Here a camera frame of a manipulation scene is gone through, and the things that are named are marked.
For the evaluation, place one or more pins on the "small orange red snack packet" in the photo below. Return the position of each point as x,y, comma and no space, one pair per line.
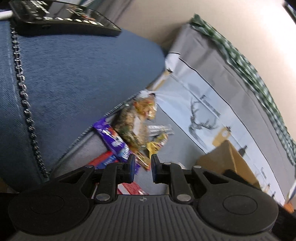
143,160

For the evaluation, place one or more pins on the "brown cardboard box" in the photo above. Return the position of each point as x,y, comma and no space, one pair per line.
226,157

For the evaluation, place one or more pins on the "silver foil snack stick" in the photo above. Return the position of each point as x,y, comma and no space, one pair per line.
155,130

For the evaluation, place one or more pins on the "red white snack packet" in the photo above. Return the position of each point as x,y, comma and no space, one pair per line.
106,158

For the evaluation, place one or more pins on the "black remote control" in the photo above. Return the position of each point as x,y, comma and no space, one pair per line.
36,18

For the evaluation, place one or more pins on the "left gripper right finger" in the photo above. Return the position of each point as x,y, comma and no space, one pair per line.
177,179

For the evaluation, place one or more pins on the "round grain cake packet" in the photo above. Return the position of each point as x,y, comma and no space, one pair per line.
131,127

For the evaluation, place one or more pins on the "yellow snack bar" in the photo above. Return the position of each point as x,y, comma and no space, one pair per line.
157,143

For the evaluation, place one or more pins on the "green checkered cloth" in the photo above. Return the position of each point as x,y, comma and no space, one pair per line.
241,65

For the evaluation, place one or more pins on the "purple candy wrapper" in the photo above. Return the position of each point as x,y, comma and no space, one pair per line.
112,140

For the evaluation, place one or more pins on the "grey deer print sofa cover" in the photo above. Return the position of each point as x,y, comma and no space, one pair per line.
208,103

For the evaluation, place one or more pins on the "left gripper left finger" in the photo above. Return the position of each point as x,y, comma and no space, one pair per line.
112,175

